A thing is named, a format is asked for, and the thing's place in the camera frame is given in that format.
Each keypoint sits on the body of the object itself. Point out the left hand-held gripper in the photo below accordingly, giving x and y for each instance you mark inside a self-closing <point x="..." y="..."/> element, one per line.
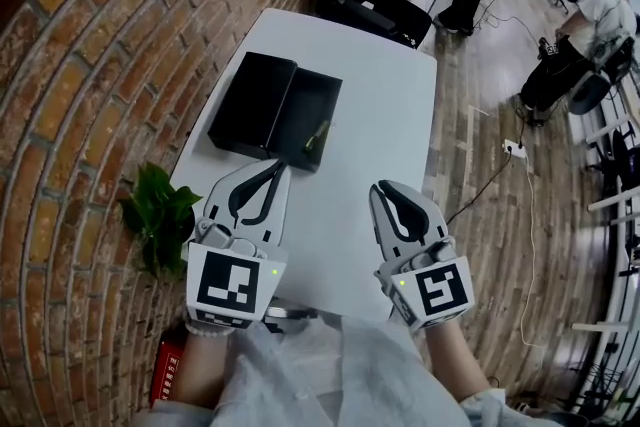
<point x="227" y="285"/>

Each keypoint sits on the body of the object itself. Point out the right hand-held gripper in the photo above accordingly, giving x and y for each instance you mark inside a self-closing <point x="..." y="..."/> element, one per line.
<point x="440" y="290"/>

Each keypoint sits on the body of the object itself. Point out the black box lid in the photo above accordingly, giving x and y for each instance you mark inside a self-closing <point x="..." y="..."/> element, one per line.
<point x="250" y="105"/>

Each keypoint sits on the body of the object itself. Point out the black box base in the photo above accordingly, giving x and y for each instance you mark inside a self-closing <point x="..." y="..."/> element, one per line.
<point x="305" y="105"/>

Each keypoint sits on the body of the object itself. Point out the person's left forearm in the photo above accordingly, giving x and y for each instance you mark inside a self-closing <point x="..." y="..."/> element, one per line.
<point x="200" y="370"/>

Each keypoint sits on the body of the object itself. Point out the person's right forearm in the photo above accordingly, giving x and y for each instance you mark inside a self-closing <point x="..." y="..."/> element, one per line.
<point x="455" y="360"/>

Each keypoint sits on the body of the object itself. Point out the red fire extinguisher box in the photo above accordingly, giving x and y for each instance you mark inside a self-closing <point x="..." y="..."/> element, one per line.
<point x="167" y="375"/>

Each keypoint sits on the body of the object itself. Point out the green potted plant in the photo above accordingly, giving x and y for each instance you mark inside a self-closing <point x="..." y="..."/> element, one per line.
<point x="160" y="205"/>

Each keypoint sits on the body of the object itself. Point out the white power strip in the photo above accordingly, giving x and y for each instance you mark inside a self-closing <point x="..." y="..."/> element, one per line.
<point x="515" y="149"/>

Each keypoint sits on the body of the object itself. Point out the light grey shirt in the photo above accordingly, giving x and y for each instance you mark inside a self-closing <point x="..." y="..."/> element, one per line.
<point x="325" y="375"/>

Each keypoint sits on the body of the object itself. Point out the black and white round chair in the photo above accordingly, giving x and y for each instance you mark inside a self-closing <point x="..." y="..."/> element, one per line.
<point x="590" y="95"/>

